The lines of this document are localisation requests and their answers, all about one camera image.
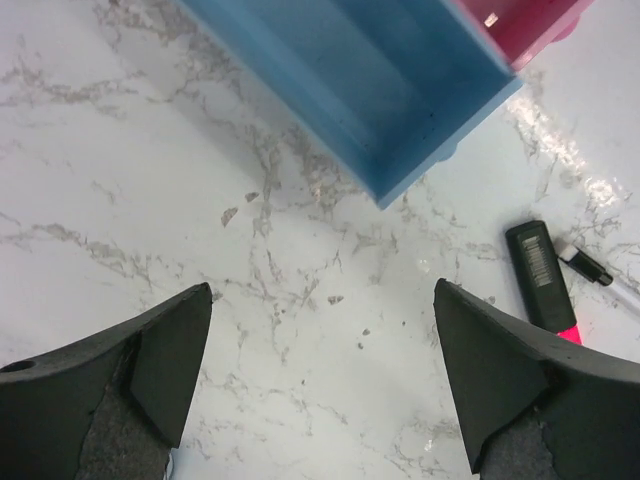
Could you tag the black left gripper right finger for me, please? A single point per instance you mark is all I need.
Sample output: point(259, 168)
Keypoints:
point(530, 404)

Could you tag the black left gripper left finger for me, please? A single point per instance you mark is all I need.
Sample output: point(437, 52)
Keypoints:
point(112, 405)

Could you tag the pink highlighter marker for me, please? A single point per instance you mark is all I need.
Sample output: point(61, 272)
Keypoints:
point(540, 281)

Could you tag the black white pen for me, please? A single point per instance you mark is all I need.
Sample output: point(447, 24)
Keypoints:
point(595, 273)

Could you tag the pink plastic bin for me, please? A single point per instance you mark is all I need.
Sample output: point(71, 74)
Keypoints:
point(521, 29)

